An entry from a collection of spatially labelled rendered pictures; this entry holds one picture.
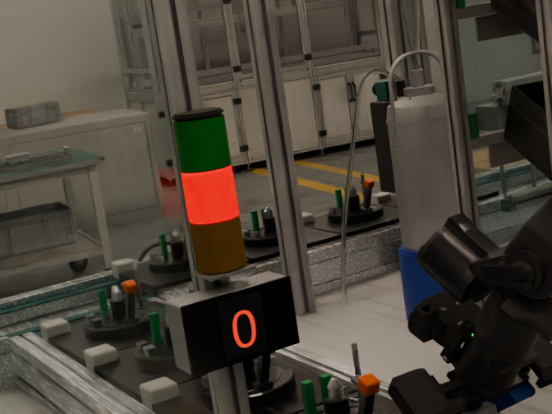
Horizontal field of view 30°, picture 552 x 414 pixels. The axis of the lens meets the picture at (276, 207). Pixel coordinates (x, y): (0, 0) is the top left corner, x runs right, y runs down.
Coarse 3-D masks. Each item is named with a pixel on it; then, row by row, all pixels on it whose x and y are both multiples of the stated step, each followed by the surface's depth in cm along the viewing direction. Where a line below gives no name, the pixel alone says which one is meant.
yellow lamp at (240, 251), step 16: (192, 224) 99; (208, 224) 98; (224, 224) 98; (240, 224) 100; (192, 240) 100; (208, 240) 99; (224, 240) 99; (240, 240) 100; (208, 256) 99; (224, 256) 99; (240, 256) 100; (208, 272) 99; (224, 272) 99
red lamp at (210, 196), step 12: (228, 168) 99; (192, 180) 98; (204, 180) 97; (216, 180) 98; (228, 180) 99; (192, 192) 98; (204, 192) 98; (216, 192) 98; (228, 192) 98; (192, 204) 98; (204, 204) 98; (216, 204) 98; (228, 204) 99; (192, 216) 99; (204, 216) 98; (216, 216) 98; (228, 216) 99
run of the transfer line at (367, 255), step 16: (336, 240) 240; (352, 240) 238; (368, 240) 239; (384, 240) 242; (400, 240) 244; (320, 256) 233; (336, 256) 236; (352, 256) 238; (368, 256) 240; (384, 256) 242; (256, 272) 225; (320, 272) 234; (336, 272) 236; (352, 272) 239; (368, 272) 240; (384, 272) 243; (320, 288) 234; (336, 288) 236
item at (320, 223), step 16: (336, 192) 259; (352, 192) 255; (368, 192) 249; (336, 208) 255; (352, 208) 255; (368, 208) 252; (384, 208) 263; (304, 224) 258; (320, 224) 255; (336, 224) 252; (352, 224) 249; (368, 224) 247; (384, 224) 247
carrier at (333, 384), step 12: (360, 372) 131; (312, 384) 129; (324, 384) 130; (336, 384) 126; (312, 396) 129; (324, 396) 131; (336, 396) 126; (348, 396) 142; (312, 408) 130; (324, 408) 132; (336, 408) 125; (348, 408) 126; (384, 408) 130; (396, 408) 135
